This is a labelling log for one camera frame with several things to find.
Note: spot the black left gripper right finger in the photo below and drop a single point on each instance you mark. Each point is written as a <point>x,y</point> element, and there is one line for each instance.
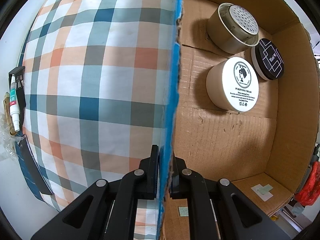
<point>218,209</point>

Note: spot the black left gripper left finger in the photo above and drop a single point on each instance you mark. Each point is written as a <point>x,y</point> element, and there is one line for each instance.
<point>106,210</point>

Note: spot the brown cardboard box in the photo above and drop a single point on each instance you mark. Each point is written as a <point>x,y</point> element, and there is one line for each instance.
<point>264,152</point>

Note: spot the white cream jar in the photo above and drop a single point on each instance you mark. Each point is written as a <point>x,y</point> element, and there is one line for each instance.
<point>233,85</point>

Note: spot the black round compact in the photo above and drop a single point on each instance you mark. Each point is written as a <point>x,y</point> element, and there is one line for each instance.
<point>267,60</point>

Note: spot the gold tin with perforated insert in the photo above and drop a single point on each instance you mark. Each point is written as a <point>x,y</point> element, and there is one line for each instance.
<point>233,28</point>

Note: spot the clear plastic wrapper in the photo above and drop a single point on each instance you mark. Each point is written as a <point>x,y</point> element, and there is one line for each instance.
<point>7,132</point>

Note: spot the white glue tube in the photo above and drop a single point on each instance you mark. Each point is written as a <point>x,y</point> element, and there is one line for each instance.
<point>13,105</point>

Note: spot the plaid checkered cloth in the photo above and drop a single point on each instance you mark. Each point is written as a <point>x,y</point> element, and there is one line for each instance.
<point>95,84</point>

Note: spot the black plastic bracket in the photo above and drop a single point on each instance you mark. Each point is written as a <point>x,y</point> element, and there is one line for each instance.
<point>18,72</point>

